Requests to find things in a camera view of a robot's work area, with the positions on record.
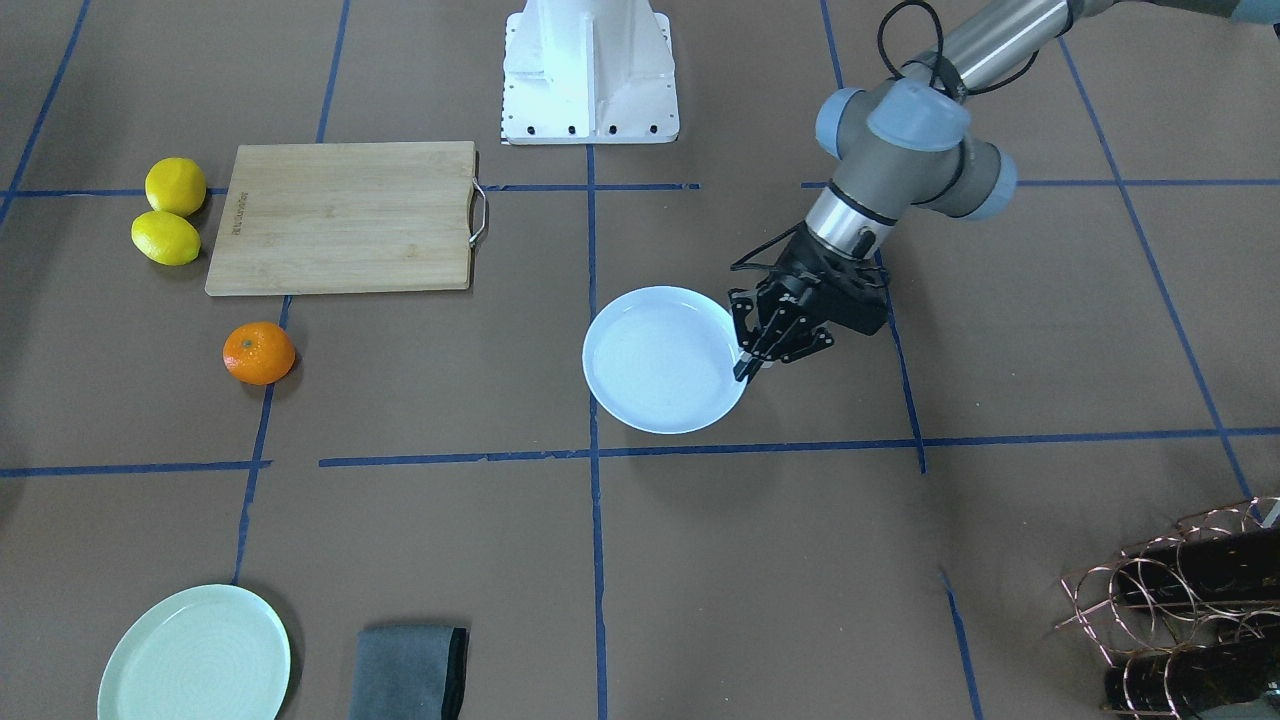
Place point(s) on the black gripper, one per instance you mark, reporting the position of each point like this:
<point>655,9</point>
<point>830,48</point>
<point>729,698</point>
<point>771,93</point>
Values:
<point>803,263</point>

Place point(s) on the light blue plate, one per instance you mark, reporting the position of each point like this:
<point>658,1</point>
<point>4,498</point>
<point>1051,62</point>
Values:
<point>661,359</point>

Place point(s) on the orange fruit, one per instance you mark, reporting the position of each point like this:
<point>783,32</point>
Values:
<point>258,353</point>

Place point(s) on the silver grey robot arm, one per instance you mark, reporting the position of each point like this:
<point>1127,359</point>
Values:
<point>903,144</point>

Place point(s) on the pale green plate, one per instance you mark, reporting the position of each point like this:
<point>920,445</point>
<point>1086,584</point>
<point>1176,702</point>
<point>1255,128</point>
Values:
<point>214,651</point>

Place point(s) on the wooden cutting board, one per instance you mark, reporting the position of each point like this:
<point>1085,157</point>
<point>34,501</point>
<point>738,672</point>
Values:
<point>324,218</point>

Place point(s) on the grey folded cloth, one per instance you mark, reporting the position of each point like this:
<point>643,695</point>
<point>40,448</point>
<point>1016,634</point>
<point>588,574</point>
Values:
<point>409,671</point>

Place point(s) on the upper dark bottle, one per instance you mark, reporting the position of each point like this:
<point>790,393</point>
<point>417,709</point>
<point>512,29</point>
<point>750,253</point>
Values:
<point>1221,569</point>

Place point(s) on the dark bottle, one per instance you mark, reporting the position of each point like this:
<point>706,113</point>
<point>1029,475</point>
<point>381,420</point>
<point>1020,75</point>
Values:
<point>1227,681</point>
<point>1221,569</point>

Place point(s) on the lower dark bottle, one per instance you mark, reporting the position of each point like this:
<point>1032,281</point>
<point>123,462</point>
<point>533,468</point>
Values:
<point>1227,681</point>

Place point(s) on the upper yellow lemon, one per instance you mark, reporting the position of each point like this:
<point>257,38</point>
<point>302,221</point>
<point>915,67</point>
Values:
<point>176,185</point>

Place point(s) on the yellow lemon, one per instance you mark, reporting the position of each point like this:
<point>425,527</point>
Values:
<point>176,185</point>
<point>166,238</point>

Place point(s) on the lower yellow lemon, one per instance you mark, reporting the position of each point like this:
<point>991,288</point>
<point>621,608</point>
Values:
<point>166,238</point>

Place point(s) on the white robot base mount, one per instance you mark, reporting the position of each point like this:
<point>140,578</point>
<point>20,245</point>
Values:
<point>577,72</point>

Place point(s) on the copper wire bottle rack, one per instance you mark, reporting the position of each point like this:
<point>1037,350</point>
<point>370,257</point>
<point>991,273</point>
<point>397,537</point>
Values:
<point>1187,622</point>

